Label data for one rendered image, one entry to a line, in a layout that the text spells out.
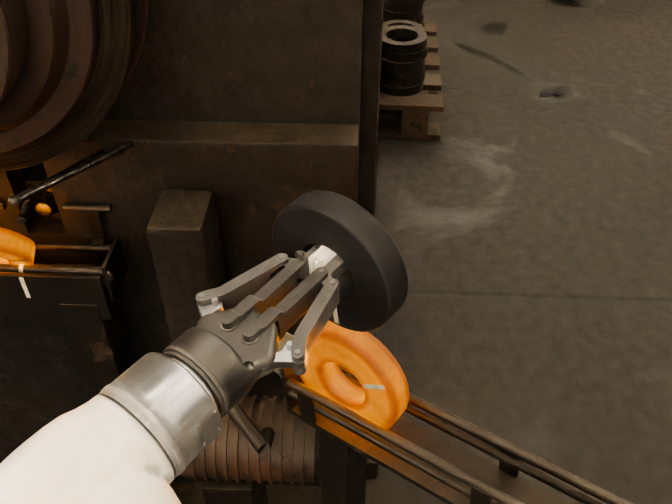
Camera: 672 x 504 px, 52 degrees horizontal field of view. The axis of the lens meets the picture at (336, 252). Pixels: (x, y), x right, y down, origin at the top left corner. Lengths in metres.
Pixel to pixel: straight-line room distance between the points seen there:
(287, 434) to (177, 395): 0.50
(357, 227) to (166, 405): 0.23
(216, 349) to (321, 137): 0.47
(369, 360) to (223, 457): 0.34
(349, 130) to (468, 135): 1.77
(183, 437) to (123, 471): 0.05
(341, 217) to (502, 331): 1.33
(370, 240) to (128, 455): 0.28
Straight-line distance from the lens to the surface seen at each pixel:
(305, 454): 1.03
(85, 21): 0.80
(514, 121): 2.86
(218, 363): 0.56
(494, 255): 2.15
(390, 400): 0.80
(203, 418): 0.55
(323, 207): 0.64
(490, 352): 1.86
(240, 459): 1.04
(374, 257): 0.63
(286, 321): 0.62
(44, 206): 1.13
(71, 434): 0.53
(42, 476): 0.52
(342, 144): 0.95
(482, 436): 0.83
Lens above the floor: 1.36
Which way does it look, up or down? 40 degrees down
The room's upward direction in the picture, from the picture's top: straight up
